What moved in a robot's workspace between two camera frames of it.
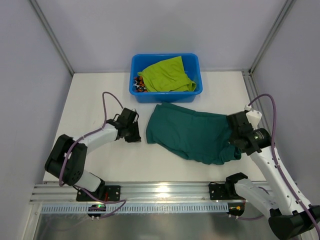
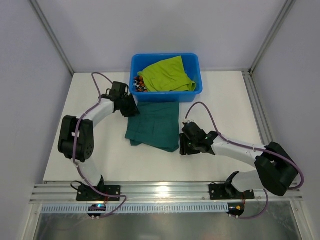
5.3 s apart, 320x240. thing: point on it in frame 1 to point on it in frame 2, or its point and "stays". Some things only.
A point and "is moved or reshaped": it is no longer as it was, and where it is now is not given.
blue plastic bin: x=192 y=62 stays
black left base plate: x=105 y=193 stays
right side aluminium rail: x=256 y=98 stays
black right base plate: x=218 y=191 stays
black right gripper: x=238 y=131 to x=186 y=145
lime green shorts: x=166 y=76 stays
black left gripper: x=133 y=132 to x=131 y=108
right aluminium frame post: x=285 y=12 stays
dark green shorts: x=202 y=137 is moved or reshaped
